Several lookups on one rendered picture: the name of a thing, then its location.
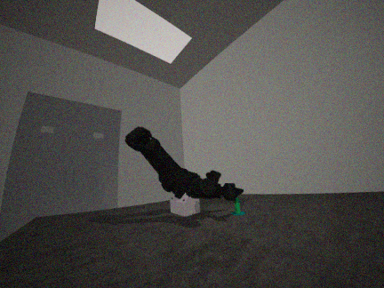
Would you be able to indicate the green rectangular post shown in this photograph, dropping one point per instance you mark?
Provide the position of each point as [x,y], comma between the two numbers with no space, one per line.
[237,203]

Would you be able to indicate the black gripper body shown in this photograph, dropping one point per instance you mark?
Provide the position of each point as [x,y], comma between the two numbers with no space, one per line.
[228,191]

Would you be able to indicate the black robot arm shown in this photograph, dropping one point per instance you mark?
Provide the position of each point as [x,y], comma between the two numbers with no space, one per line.
[173,178]

